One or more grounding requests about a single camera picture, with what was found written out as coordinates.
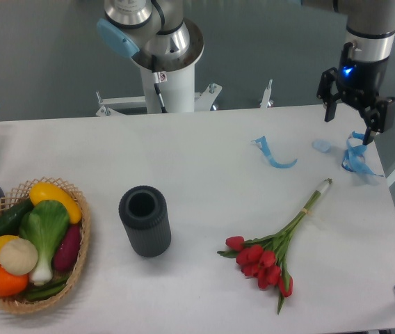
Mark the white metal mounting frame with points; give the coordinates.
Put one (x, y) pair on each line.
(162, 98)

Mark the woven wicker basket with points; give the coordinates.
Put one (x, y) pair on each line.
(17, 305)

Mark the blue ribbon strip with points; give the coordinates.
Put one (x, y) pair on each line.
(268, 153)

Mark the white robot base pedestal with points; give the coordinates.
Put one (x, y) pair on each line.
(156, 36)

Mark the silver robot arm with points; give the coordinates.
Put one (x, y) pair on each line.
(370, 33)

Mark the tangled blue ribbon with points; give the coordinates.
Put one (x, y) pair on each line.
(354, 160)

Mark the purple sweet potato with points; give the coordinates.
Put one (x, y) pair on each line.
(66, 255)

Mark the orange fruit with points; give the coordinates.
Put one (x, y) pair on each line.
(10, 284)

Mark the dark grey ribbed vase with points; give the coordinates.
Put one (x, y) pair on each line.
(144, 215)

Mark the yellow squash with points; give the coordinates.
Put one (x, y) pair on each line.
(48, 191)

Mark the green bean pods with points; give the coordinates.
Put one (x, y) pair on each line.
(46, 291)

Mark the green bok choy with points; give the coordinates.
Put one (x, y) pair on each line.
(44, 226)

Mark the red tulip bouquet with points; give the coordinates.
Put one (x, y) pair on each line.
(265, 258)

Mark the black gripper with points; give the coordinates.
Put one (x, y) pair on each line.
(358, 85)

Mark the dark green cucumber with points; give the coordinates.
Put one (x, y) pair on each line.
(11, 218)

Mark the light blue plastic cap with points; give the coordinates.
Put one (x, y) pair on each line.
(321, 146)

